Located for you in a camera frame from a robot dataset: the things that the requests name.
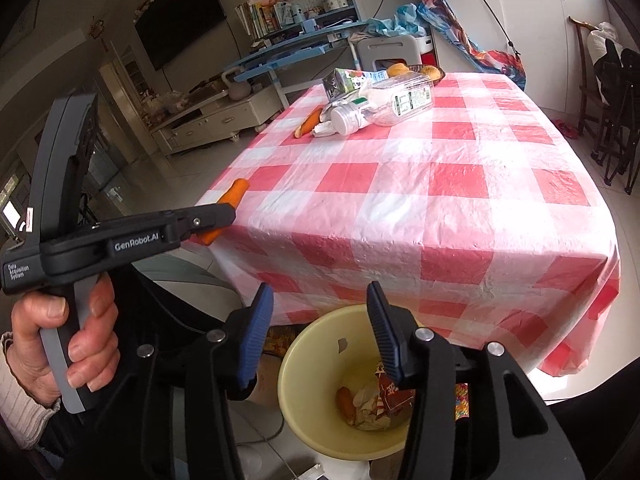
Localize clear plastic bottle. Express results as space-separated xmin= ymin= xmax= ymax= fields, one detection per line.
xmin=330 ymin=72 xmax=433 ymax=136

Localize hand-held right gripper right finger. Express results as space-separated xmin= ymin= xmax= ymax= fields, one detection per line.
xmin=366 ymin=281 xmax=586 ymax=480

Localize red snack wrapper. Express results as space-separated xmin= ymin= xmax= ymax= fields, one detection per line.
xmin=377 ymin=364 xmax=416 ymax=413

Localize white wall cabinets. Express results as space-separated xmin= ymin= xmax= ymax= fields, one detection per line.
xmin=410 ymin=0 xmax=608 ymax=116

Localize yellow plastic bin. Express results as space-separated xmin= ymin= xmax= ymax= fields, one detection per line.
xmin=277 ymin=304 xmax=468 ymax=461

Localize blue plastic bag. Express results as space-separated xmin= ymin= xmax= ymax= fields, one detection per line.
xmin=367 ymin=4 xmax=426 ymax=38

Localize black clothing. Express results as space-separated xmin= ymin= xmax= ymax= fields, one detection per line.
xmin=592 ymin=40 xmax=640 ymax=191

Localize fruit plate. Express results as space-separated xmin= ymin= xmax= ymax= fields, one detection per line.
xmin=385 ymin=63 xmax=446 ymax=86

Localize red white checkered tablecloth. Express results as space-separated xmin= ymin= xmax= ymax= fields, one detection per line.
xmin=192 ymin=71 xmax=621 ymax=378

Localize blue study desk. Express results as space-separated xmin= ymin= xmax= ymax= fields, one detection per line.
xmin=222 ymin=0 xmax=375 ymax=111

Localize long orange peel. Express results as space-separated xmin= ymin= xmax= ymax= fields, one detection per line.
xmin=294 ymin=107 xmax=323 ymax=139

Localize row of books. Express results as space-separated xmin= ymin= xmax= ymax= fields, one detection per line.
xmin=235 ymin=0 xmax=282 ymax=38

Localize black strap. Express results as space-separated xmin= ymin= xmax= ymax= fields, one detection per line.
xmin=440 ymin=0 xmax=522 ymax=63

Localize green white drink carton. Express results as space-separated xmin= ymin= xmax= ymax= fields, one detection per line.
xmin=321 ymin=67 xmax=390 ymax=103

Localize white television cabinet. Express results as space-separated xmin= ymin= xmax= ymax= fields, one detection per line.
xmin=150 ymin=91 xmax=282 ymax=157

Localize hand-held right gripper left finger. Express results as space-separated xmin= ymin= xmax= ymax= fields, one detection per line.
xmin=55 ymin=282 xmax=275 ymax=480

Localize orange peel scrap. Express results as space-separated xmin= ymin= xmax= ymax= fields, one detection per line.
xmin=336 ymin=386 xmax=356 ymax=418

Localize person's left hand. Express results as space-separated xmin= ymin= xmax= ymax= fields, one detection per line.
xmin=11 ymin=276 xmax=120 ymax=409

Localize wooden chair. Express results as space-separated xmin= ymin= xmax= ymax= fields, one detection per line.
xmin=569 ymin=16 xmax=640 ymax=196

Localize white sack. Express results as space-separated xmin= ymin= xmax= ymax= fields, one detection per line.
xmin=590 ymin=22 xmax=622 ymax=61

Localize beige kettlebell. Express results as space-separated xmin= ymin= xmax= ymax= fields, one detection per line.
xmin=221 ymin=71 xmax=251 ymax=102

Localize crumpled paper scrap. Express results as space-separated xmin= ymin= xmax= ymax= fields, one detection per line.
xmin=352 ymin=385 xmax=387 ymax=429

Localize colourful printed bag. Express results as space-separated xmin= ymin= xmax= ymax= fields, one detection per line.
xmin=417 ymin=0 xmax=528 ymax=92

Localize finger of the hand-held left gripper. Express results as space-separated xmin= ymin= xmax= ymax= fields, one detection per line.
xmin=167 ymin=204 xmax=237 ymax=245

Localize black television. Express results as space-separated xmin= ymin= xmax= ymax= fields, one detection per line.
xmin=134 ymin=0 xmax=228 ymax=72

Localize person's left forearm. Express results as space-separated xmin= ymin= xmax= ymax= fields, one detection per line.
xmin=0 ymin=332 xmax=62 ymax=450

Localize small orange peel piece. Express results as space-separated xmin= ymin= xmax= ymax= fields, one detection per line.
xmin=192 ymin=179 xmax=249 ymax=246

